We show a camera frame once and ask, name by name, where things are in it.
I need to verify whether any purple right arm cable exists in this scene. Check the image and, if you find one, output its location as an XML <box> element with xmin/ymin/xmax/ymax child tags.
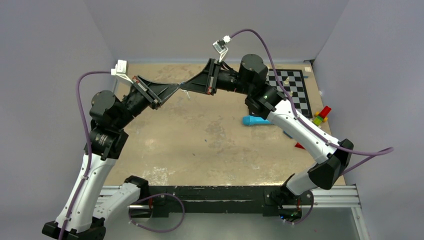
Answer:
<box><xmin>228</xmin><ymin>28</ymin><xmax>395</xmax><ymax>176</ymax></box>

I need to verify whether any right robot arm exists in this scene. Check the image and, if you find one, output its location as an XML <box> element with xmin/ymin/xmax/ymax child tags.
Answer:
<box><xmin>181</xmin><ymin>54</ymin><xmax>354</xmax><ymax>204</ymax></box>

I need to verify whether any aluminium frame rail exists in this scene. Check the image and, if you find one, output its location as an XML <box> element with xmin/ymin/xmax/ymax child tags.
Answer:
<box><xmin>95</xmin><ymin>183</ymin><xmax>370</xmax><ymax>240</ymax></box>

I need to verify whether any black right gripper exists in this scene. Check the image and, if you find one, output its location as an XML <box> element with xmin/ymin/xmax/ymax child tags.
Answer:
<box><xmin>180</xmin><ymin>59</ymin><xmax>252</xmax><ymax>96</ymax></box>

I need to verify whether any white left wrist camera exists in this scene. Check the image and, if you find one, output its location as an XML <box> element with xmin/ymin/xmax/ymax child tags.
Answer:
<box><xmin>110</xmin><ymin>59</ymin><xmax>134</xmax><ymax>86</ymax></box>

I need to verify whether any red green toy block stack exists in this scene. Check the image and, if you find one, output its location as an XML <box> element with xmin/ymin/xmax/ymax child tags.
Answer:
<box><xmin>312</xmin><ymin>105</ymin><xmax>332</xmax><ymax>127</ymax></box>

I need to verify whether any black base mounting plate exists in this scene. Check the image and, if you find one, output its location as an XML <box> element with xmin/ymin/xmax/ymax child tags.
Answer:
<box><xmin>144</xmin><ymin>185</ymin><xmax>313</xmax><ymax>218</ymax></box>

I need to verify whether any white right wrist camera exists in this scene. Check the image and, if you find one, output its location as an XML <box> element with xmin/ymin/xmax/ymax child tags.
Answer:
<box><xmin>212</xmin><ymin>35</ymin><xmax>231</xmax><ymax>63</ymax></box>

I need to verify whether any light blue plastic cylinder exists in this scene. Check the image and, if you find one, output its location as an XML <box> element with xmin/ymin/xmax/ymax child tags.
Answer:
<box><xmin>241</xmin><ymin>115</ymin><xmax>272</xmax><ymax>126</ymax></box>

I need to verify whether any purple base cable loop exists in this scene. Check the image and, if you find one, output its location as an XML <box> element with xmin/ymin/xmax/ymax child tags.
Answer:
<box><xmin>128</xmin><ymin>193</ymin><xmax>186</xmax><ymax>233</ymax></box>

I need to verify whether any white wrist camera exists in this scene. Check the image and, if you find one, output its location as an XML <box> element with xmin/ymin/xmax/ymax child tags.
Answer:
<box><xmin>212</xmin><ymin>35</ymin><xmax>231</xmax><ymax>63</ymax></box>
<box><xmin>110</xmin><ymin>59</ymin><xmax>134</xmax><ymax>86</ymax></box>

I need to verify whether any red triangular block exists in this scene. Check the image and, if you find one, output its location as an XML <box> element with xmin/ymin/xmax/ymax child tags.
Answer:
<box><xmin>295</xmin><ymin>142</ymin><xmax>305</xmax><ymax>149</ymax></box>

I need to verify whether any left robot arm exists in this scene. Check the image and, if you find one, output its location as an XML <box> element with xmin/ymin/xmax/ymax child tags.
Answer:
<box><xmin>42</xmin><ymin>76</ymin><xmax>180</xmax><ymax>240</ymax></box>

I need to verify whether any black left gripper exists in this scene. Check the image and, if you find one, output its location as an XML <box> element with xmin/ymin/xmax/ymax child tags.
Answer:
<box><xmin>113</xmin><ymin>74</ymin><xmax>180</xmax><ymax>130</ymax></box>

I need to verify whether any black white chessboard mat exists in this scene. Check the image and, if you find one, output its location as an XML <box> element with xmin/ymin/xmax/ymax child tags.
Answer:
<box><xmin>275</xmin><ymin>69</ymin><xmax>312</xmax><ymax>119</ymax></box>

